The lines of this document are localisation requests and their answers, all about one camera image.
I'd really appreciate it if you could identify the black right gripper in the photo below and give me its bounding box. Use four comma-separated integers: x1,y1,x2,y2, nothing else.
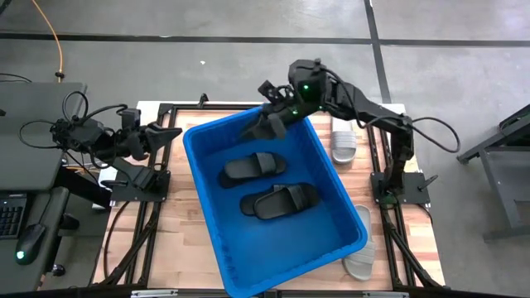
239,97,316,142

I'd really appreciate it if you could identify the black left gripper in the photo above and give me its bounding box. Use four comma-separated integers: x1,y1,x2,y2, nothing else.
115,122,184,162

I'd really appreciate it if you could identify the black slide sandal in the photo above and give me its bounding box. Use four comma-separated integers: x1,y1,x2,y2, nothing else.
239,184,291,217
253,183,321,221
218,151,287,190

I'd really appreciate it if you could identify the white slide sandal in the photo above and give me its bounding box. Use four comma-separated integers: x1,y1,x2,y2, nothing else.
330,117,358,166
341,204,376,282

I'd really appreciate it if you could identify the blue plastic bin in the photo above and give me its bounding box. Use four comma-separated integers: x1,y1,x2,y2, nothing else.
182,105,369,298

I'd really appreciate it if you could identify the wooden table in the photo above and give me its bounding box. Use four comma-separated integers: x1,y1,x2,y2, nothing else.
93,90,446,291

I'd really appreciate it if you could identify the grey side desk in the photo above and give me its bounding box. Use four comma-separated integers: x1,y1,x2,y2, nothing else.
0,80,111,296

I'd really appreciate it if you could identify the black computer mouse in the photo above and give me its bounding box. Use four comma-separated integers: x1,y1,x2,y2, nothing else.
14,223,47,266

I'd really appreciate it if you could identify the black keyboard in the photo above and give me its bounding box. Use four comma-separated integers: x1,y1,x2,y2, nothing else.
0,194,28,240

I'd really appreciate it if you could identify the black side desk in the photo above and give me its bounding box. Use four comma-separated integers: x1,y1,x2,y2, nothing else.
457,103,530,243

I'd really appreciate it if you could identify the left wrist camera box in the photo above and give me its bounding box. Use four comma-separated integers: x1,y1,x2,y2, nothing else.
121,108,142,130

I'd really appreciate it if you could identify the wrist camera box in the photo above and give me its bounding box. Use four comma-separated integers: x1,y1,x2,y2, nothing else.
258,79,291,104
121,108,142,130

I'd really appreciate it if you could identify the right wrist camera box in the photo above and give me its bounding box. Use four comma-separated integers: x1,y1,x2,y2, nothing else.
258,79,291,104

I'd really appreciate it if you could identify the orange cable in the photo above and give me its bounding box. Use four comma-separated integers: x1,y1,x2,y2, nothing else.
31,0,66,82

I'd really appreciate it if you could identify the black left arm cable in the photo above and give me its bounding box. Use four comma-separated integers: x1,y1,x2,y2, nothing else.
18,90,129,150

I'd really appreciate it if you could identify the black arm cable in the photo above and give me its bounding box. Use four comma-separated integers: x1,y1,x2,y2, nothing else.
18,90,129,150
407,116,462,154

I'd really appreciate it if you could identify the silver metal bracket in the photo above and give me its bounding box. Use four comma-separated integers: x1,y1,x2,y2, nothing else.
361,291,410,298
130,289,180,298

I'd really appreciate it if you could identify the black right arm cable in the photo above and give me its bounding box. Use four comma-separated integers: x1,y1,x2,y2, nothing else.
407,116,462,154

